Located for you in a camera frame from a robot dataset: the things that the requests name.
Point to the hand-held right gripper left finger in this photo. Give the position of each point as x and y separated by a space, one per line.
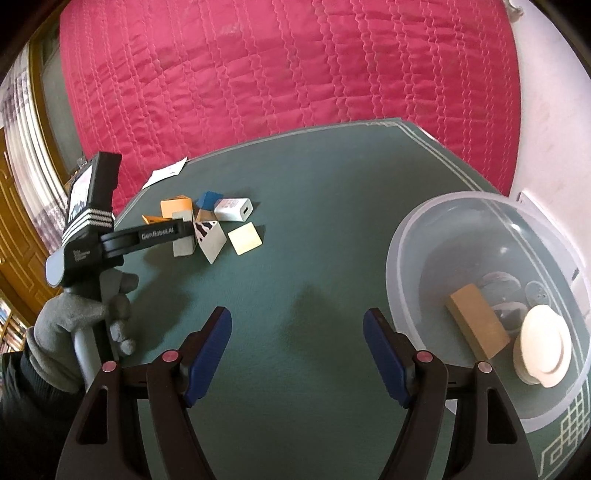
210 355

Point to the orange block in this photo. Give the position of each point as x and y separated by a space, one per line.
175 206

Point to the grey disc with holes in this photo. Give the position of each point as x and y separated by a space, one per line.
536 293

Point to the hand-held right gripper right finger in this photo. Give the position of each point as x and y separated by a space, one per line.
385 357

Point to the white paper sheet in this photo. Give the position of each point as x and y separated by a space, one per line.
164 172

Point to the person's left hand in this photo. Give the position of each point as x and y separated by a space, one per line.
55 323

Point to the pale striped curtain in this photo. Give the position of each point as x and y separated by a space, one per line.
27 138

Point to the striped triangular wooden block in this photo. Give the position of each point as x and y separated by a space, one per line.
211 242

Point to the white round lid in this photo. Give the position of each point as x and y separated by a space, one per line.
542 353

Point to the person's left forearm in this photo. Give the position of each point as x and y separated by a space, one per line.
27 415

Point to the grey block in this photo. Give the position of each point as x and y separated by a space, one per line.
182 247

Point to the plain wooden block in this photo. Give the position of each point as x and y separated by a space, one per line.
203 215

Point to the blue block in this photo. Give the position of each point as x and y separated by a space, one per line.
208 200

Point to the thin orange piece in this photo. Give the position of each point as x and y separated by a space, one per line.
150 218

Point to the white charger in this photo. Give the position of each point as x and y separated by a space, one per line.
233 209

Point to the red quilted blanket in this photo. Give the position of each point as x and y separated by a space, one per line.
286 69

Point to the cream square tile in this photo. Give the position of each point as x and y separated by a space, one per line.
245 238

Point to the bookshelf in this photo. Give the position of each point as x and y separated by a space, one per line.
11 323

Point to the dark grey stones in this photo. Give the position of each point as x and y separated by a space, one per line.
501 288

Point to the clear plastic bowl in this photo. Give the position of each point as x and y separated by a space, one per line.
438 258

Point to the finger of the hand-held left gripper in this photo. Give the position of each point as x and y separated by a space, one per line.
157 235

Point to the wooden door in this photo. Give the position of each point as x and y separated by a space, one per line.
23 249

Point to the long tan wooden block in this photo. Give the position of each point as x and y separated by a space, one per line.
478 321

